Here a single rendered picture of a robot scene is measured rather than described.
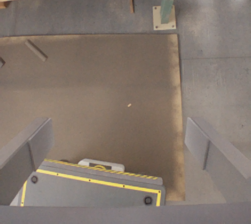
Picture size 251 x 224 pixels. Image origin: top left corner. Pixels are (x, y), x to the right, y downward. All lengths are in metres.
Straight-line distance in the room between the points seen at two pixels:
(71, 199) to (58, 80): 0.77
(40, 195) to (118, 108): 0.63
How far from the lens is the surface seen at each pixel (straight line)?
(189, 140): 0.17
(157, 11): 1.40
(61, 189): 0.99
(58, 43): 1.43
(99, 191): 0.93
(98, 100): 1.21
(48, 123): 0.17
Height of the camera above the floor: 1.18
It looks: 80 degrees down
